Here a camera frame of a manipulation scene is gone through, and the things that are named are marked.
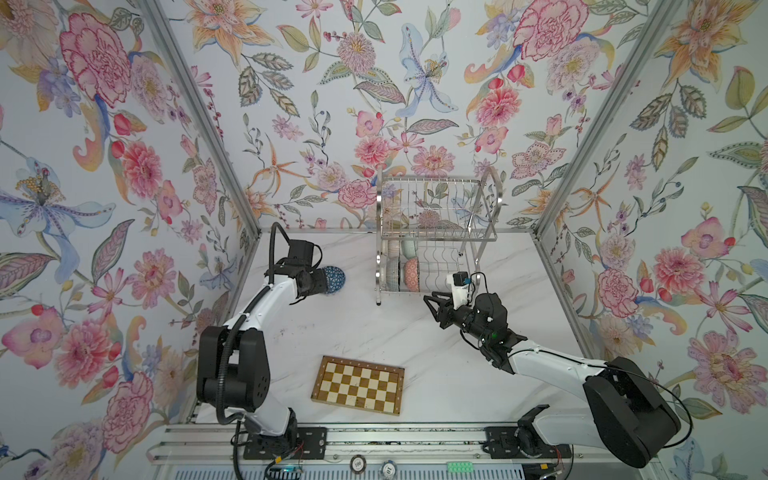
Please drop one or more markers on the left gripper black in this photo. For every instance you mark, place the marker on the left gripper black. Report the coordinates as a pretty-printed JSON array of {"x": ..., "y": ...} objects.
[{"x": 319, "y": 280}]

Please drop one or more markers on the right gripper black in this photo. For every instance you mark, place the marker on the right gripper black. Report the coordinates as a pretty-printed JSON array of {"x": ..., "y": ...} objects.
[{"x": 446, "y": 311}]

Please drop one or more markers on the blue patterned bowl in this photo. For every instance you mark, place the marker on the blue patterned bowl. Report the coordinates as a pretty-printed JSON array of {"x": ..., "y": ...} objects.
[{"x": 335, "y": 279}]

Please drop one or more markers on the mint green bowl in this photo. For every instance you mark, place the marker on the mint green bowl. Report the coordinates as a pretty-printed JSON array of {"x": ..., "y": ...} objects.
[{"x": 409, "y": 248}]

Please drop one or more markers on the steel wire dish rack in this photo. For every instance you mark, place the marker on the steel wire dish rack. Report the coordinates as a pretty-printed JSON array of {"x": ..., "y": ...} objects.
[{"x": 453, "y": 220}]

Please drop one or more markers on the dark petal pattern bowl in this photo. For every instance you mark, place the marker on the dark petal pattern bowl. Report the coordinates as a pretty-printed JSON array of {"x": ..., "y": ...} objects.
[{"x": 393, "y": 275}]

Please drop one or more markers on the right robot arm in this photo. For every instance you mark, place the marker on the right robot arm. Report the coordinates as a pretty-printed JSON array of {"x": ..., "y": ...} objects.
[{"x": 623, "y": 412}]

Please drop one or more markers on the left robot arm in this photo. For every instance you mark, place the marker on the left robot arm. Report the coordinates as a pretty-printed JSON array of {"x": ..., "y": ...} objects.
[{"x": 234, "y": 375}]

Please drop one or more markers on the wooden chessboard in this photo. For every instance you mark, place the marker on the wooden chessboard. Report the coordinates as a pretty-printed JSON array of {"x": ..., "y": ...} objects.
[{"x": 360, "y": 385}]

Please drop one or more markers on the green connector block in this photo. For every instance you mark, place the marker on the green connector block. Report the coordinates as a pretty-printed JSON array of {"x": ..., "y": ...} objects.
[{"x": 462, "y": 467}]

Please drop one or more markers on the round gauge right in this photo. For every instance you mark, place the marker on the round gauge right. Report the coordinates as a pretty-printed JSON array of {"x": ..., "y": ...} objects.
[{"x": 389, "y": 470}]

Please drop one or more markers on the round gauge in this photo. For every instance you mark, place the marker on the round gauge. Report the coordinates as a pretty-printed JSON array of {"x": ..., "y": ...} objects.
[
  {"x": 389, "y": 470},
  {"x": 358, "y": 464}
]

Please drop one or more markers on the round gauge left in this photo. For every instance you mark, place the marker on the round gauge left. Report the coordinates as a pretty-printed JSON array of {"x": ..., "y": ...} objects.
[{"x": 358, "y": 464}]

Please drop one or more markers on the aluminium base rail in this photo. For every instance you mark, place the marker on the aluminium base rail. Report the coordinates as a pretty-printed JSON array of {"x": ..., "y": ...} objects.
[{"x": 400, "y": 442}]

